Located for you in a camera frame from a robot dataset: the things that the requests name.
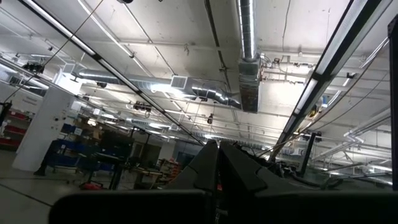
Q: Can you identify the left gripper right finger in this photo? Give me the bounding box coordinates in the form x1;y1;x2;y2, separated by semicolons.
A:
219;141;398;224

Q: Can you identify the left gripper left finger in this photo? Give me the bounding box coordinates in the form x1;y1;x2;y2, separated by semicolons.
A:
49;139;220;224

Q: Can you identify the shelf with boxes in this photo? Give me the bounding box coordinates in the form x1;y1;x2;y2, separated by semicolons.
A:
157;157;182;185

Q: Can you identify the dark workbench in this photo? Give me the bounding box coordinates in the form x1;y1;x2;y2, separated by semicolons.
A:
88;152;164;191

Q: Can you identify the red floor object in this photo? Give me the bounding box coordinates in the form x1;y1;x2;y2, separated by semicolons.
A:
80;181;104;191

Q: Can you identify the blue cart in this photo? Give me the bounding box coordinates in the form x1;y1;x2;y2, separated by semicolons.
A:
34;138;125;177

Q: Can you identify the long ceiling light strip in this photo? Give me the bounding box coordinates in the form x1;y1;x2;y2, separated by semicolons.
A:
18;0;206;146
269;0;393;161

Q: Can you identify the white square pillar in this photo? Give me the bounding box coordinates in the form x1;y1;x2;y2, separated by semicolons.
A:
11;86;79;172

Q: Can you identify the red storage shelf rack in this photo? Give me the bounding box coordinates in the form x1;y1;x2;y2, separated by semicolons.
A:
0;108;34;152

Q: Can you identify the black stand post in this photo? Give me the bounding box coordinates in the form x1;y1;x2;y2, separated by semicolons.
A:
297;131;323;177

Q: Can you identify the silver spiral air duct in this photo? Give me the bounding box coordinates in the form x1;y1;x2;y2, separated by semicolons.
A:
76;68;242;110

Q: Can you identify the rectangular metal duct box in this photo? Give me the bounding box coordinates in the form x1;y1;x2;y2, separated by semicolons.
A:
238;58;262;114

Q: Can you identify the round silver air duct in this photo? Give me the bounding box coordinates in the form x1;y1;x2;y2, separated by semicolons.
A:
235;0;261;62

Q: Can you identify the black frame post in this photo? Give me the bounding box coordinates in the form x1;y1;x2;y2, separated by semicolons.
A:
387;14;398;191

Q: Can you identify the thin hanging wire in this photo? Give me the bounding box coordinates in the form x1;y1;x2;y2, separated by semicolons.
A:
2;0;106;104

